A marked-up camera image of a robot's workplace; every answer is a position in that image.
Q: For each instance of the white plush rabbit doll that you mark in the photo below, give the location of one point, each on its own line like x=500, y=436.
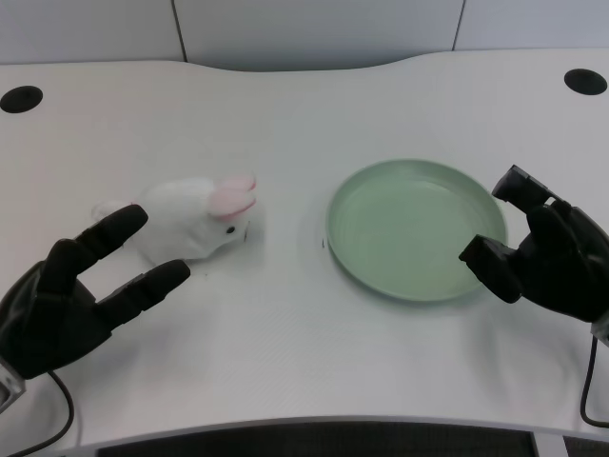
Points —
x=190, y=219

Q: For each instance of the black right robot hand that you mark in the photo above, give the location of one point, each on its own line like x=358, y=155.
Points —
x=556, y=257

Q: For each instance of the light green round plate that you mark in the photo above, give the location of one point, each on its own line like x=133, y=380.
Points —
x=414, y=235

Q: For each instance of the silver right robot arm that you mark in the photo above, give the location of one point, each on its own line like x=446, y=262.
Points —
x=602, y=328

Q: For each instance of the black round desk grommet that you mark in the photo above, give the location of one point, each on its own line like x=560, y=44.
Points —
x=21, y=99
x=585, y=82

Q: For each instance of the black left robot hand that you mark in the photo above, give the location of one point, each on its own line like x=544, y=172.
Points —
x=52, y=304

